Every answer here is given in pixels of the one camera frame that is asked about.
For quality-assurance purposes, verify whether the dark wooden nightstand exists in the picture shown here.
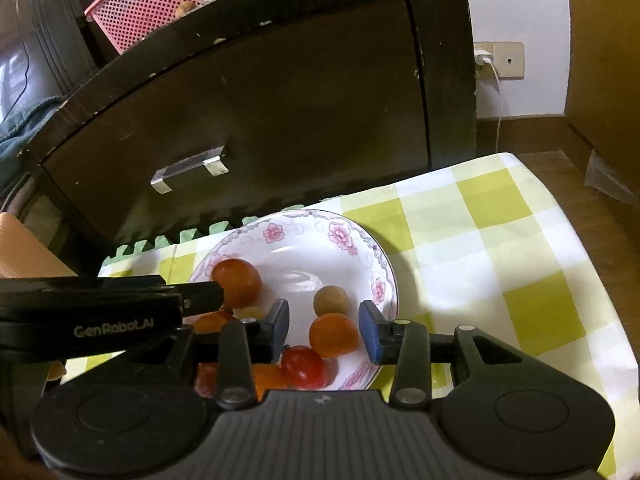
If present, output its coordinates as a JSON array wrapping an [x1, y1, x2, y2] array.
[[17, 0, 478, 261]]

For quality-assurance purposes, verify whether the dark padded headboard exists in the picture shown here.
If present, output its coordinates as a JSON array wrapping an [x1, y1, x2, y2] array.
[[0, 0, 101, 126]]

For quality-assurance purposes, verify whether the wooden wardrobe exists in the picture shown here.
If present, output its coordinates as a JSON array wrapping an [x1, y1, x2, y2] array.
[[565, 0, 640, 171]]

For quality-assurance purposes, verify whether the pink ribbed cup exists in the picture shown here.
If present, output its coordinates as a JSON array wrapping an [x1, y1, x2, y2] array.
[[0, 211, 78, 279]]

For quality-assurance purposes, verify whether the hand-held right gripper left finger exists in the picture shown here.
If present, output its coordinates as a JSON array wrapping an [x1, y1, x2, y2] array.
[[120, 299, 291, 408]]

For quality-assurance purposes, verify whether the large red tomato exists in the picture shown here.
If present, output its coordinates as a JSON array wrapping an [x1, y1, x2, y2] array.
[[211, 258, 262, 309]]

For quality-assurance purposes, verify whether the smooth round orange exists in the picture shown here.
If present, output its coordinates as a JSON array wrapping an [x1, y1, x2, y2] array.
[[308, 312, 360, 358]]

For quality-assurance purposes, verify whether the white floral plate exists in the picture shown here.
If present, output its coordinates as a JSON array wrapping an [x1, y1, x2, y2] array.
[[187, 210, 401, 393]]

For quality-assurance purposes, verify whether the beige round-hole wall socket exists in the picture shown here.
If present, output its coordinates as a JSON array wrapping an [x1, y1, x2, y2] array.
[[494, 41, 525, 80]]

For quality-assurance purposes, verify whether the green foam mat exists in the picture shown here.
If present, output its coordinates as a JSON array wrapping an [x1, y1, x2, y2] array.
[[105, 205, 311, 261]]

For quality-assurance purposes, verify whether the white charger cable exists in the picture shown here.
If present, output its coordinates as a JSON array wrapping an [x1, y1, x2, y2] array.
[[482, 60, 505, 153]]

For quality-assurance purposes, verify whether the red cherry tomato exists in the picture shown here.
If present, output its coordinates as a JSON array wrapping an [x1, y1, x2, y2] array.
[[280, 346, 328, 390], [196, 362, 220, 398]]

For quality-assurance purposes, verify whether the clear plastic bag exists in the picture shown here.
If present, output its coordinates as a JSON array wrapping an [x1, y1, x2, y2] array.
[[585, 150, 638, 201]]

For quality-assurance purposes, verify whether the blue cloth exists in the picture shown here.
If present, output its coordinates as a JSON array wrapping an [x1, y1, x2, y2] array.
[[0, 110, 36, 186]]

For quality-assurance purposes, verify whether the green checkered tablecloth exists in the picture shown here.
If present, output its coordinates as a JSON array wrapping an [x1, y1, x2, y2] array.
[[47, 152, 618, 480]]

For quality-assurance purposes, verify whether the silver drawer handle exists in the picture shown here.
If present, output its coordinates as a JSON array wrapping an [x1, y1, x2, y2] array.
[[150, 146, 230, 195]]

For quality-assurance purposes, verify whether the pink plastic basket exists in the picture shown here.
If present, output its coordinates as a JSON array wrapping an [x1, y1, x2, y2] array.
[[84, 0, 231, 56]]

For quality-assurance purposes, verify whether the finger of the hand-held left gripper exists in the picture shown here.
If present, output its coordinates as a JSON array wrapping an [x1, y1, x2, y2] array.
[[172, 281, 224, 317]]

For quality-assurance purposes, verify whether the mandarin orange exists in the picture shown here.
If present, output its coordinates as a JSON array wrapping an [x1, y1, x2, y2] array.
[[192, 310, 240, 335], [252, 363, 288, 401]]

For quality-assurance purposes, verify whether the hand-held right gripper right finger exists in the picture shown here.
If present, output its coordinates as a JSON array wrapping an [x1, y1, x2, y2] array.
[[359, 301, 536, 408]]

